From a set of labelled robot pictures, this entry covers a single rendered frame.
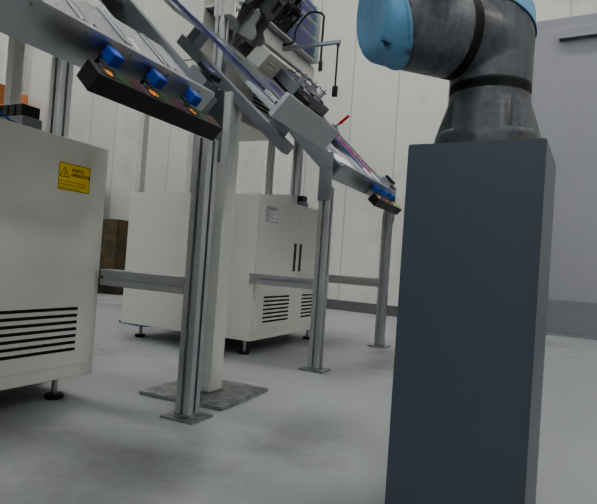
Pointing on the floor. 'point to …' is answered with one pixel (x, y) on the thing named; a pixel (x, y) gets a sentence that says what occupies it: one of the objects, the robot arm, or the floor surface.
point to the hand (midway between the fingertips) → (234, 39)
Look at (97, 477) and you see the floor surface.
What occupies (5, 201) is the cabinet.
